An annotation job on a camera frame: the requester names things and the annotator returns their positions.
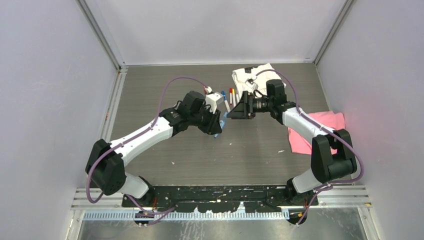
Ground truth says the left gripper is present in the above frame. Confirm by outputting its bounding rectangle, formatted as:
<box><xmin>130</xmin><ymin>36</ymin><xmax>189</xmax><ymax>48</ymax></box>
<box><xmin>189</xmin><ymin>104</ymin><xmax>222</xmax><ymax>135</ymax></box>

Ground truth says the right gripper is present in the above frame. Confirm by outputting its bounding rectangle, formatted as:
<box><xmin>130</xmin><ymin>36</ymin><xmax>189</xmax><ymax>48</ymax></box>
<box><xmin>227</xmin><ymin>90</ymin><xmax>274</xmax><ymax>120</ymax></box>

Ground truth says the light blue highlighter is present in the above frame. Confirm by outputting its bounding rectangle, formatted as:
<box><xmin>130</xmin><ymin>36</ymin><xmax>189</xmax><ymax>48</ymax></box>
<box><xmin>219</xmin><ymin>112</ymin><xmax>228</xmax><ymax>130</ymax></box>

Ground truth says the white pen yellow end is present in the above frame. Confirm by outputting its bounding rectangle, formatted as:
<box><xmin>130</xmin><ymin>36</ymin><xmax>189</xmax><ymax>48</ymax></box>
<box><xmin>231</xmin><ymin>93</ymin><xmax>237</xmax><ymax>108</ymax></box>

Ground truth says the white red marker pen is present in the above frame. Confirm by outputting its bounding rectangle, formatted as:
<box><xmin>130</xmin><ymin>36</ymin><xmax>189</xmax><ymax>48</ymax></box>
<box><xmin>229</xmin><ymin>92</ymin><xmax>233</xmax><ymax>106</ymax></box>

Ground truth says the white blue marker pen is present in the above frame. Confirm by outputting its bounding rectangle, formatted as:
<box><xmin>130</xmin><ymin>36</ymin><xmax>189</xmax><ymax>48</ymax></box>
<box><xmin>224</xmin><ymin>97</ymin><xmax>231</xmax><ymax>113</ymax></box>

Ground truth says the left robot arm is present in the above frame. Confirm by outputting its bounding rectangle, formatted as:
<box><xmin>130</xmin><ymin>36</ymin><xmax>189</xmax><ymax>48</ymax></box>
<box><xmin>85</xmin><ymin>91</ymin><xmax>224</xmax><ymax>207</ymax></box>

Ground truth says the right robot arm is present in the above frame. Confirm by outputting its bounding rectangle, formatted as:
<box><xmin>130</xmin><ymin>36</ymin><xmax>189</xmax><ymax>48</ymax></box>
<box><xmin>227</xmin><ymin>79</ymin><xmax>358</xmax><ymax>205</ymax></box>

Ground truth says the white folded cloth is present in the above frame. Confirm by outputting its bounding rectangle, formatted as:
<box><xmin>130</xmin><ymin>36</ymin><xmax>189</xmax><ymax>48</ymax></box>
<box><xmin>231</xmin><ymin>63</ymin><xmax>282</xmax><ymax>97</ymax></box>

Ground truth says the pink cloth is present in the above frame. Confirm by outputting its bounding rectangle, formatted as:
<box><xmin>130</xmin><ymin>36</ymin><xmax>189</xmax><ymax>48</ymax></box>
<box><xmin>288</xmin><ymin>111</ymin><xmax>346</xmax><ymax>155</ymax></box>

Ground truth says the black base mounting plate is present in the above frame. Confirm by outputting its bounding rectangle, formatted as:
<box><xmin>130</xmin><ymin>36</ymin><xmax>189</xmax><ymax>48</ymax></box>
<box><xmin>122</xmin><ymin>185</ymin><xmax>314</xmax><ymax>213</ymax></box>

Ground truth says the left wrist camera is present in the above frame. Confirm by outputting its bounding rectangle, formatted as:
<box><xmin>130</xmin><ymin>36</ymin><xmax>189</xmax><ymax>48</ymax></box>
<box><xmin>204</xmin><ymin>86</ymin><xmax>224</xmax><ymax>114</ymax></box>

